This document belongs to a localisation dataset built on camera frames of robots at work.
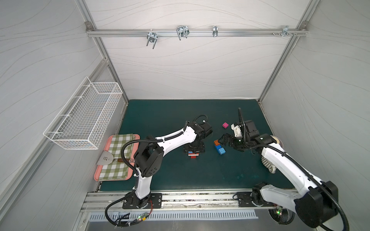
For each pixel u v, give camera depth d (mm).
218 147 912
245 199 741
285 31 764
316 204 390
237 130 733
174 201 749
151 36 788
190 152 781
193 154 835
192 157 861
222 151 881
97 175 807
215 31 780
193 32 781
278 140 897
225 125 1016
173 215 703
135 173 522
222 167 846
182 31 765
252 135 611
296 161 465
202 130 626
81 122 677
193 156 858
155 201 735
